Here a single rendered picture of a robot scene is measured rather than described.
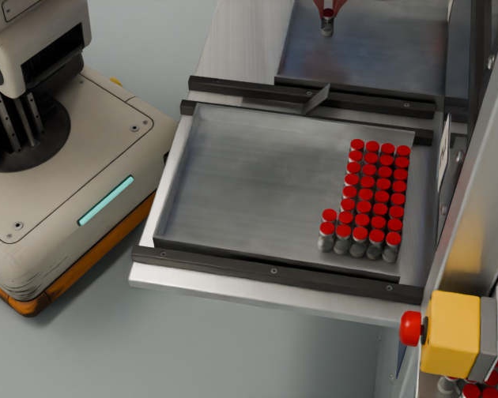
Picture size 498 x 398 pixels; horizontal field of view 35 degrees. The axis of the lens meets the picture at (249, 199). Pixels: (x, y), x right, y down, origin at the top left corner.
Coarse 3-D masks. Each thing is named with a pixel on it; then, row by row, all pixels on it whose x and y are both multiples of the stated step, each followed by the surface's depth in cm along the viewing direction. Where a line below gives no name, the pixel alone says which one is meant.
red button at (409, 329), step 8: (408, 312) 89; (416, 312) 89; (408, 320) 88; (416, 320) 88; (400, 328) 89; (408, 328) 88; (416, 328) 88; (400, 336) 89; (408, 336) 88; (416, 336) 88; (408, 344) 89; (416, 344) 88
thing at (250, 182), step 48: (192, 144) 122; (240, 144) 122; (288, 144) 122; (336, 144) 121; (192, 192) 116; (240, 192) 116; (288, 192) 116; (336, 192) 116; (192, 240) 111; (240, 240) 111; (288, 240) 111
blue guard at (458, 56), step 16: (464, 0) 103; (464, 16) 101; (464, 32) 98; (448, 48) 116; (464, 48) 96; (448, 64) 113; (464, 64) 94; (448, 80) 110; (464, 80) 92; (448, 96) 107; (464, 96) 89; (448, 112) 104; (464, 112) 87; (448, 128) 101; (464, 128) 86; (448, 144) 99; (464, 144) 84; (448, 160) 96; (464, 160) 83; (448, 176) 94; (448, 192) 92; (448, 208) 90
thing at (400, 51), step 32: (352, 0) 142; (384, 0) 141; (416, 0) 140; (448, 0) 139; (288, 32) 134; (320, 32) 137; (352, 32) 137; (384, 32) 137; (416, 32) 136; (288, 64) 132; (320, 64) 132; (352, 64) 132; (384, 64) 132; (416, 64) 132; (384, 96) 125; (416, 96) 124
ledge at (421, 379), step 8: (416, 360) 101; (416, 368) 100; (416, 376) 99; (424, 376) 98; (432, 376) 98; (416, 384) 98; (424, 384) 98; (432, 384) 98; (416, 392) 97; (424, 392) 97; (432, 392) 97; (440, 392) 97; (456, 392) 97
